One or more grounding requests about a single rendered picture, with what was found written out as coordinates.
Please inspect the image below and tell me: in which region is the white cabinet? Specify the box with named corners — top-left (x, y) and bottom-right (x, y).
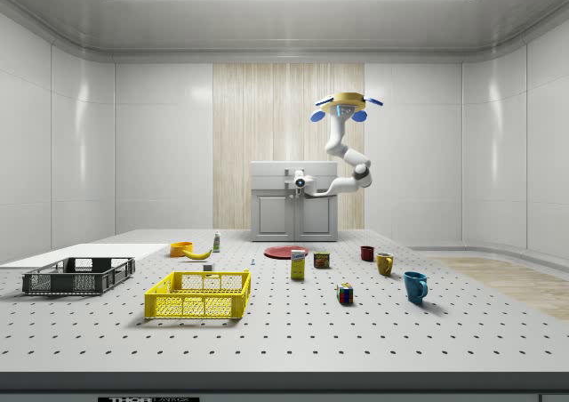
top-left (250, 160), bottom-right (340, 243)

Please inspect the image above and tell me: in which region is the red plate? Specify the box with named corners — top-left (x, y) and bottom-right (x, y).
top-left (263, 245), bottom-right (308, 261)

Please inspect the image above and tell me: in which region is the yellow white box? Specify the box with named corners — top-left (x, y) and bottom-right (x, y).
top-left (291, 249), bottom-right (309, 282)

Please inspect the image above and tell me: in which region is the yellow mug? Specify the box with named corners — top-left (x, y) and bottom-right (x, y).
top-left (375, 252), bottom-right (395, 277)

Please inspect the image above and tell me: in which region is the yellow basket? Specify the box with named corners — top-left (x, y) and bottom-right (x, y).
top-left (143, 270), bottom-right (252, 321)

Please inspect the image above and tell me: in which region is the blue mug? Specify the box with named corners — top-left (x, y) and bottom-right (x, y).
top-left (403, 271), bottom-right (429, 306)

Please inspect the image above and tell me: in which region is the white board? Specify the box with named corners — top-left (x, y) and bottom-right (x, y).
top-left (0, 243), bottom-right (166, 269)

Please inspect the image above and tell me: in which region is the dark grey basket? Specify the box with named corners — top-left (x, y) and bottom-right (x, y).
top-left (20, 256), bottom-right (137, 297)

